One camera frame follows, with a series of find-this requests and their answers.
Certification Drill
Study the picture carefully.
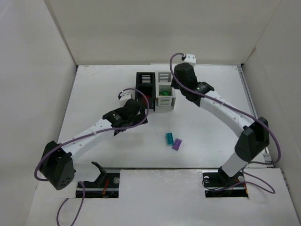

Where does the green lego square brick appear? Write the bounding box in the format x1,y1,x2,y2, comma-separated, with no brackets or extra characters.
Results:
159,91,170,96

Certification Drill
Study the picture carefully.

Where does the teal lego plate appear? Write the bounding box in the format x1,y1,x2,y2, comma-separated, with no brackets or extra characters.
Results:
166,133,174,145

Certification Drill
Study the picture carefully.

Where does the purple lego brick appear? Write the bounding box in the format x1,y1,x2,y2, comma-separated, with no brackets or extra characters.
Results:
172,138,182,151

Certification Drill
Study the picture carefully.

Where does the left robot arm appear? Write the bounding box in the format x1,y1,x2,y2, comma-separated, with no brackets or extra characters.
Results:
34,99,150,190

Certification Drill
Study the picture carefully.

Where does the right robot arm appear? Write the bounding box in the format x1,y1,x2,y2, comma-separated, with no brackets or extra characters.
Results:
171,63,269,178

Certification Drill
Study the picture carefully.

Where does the white slotted container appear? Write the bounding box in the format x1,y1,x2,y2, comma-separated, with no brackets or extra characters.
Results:
155,71,176,112

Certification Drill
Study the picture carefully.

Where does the black slotted container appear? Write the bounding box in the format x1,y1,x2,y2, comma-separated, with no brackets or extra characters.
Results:
135,72,156,111

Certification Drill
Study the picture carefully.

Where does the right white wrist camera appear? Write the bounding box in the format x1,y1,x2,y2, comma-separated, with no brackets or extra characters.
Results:
182,54,196,65

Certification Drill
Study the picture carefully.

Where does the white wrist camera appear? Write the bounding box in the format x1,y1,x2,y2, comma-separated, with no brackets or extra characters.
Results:
118,92,132,107
182,54,196,65

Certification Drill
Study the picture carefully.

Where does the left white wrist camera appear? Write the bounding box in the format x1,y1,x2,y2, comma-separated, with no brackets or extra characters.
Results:
118,92,132,107

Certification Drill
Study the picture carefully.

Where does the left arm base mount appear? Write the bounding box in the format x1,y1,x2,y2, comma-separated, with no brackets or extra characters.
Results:
75,161,120,199

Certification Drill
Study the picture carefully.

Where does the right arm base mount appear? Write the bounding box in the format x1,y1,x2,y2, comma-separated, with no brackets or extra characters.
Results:
202,172,249,198

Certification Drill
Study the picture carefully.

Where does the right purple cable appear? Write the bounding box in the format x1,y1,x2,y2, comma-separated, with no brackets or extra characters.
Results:
169,53,282,194

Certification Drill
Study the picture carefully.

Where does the purple cable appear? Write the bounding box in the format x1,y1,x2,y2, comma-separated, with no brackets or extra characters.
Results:
34,88,151,226
169,53,282,194

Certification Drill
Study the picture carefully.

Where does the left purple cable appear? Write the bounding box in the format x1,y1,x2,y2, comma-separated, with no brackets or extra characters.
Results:
34,88,151,226

